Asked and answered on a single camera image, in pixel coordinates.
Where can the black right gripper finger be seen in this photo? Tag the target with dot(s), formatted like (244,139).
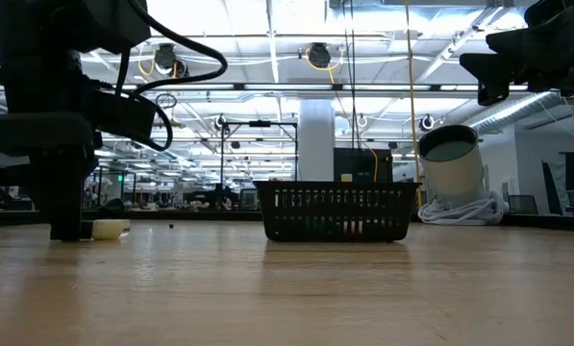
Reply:
(556,38)
(498,77)

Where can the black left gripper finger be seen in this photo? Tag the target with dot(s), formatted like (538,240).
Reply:
(65,192)

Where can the cream yellow nail polish bottle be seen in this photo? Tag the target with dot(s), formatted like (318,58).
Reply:
(107,229)

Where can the black plastic slotted basket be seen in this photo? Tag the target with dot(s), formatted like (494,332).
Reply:
(334,211)

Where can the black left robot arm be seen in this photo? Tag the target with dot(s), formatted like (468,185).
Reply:
(51,24)

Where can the black desk monitor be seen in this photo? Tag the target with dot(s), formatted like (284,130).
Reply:
(7,177)

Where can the grey mesh chair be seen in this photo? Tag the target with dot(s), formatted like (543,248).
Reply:
(522,204)

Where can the black room cabinet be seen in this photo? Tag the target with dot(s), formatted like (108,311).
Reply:
(358,165)

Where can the white room pillar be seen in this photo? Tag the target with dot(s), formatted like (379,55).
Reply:
(315,144)

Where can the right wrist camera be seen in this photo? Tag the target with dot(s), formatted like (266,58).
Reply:
(551,9)

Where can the silver ceiling duct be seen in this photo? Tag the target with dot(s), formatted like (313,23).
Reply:
(507,113)

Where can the black metal stand frame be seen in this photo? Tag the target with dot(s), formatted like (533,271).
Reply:
(260,123)

